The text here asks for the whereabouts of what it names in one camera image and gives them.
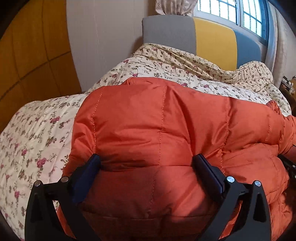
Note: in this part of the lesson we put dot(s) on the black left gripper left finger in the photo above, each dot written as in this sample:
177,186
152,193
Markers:
42,222

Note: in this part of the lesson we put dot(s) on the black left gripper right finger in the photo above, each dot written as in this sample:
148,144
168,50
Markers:
243,212

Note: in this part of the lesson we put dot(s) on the orange puffer jacket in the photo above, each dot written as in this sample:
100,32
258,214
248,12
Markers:
147,131

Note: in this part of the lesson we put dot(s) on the wooden side table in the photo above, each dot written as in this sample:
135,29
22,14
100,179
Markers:
290,98

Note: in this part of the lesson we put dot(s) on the floral rose quilt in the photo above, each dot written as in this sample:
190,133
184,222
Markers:
37,141

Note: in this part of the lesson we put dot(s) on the clutter on side table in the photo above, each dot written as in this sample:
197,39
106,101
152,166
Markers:
288,84

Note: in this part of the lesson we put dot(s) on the right floral curtain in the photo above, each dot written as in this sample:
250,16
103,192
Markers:
284,64

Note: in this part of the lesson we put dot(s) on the floral curtain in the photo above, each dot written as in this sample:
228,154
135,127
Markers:
284,64
175,7

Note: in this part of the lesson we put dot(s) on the grey yellow blue headboard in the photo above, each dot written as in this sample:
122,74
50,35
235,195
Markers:
221,45

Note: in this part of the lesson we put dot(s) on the window with blue grille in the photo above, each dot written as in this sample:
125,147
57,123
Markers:
250,16

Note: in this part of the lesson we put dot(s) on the wooden wardrobe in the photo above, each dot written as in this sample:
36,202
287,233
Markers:
36,58

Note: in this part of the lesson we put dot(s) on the left floral curtain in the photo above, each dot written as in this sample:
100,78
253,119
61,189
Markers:
175,7

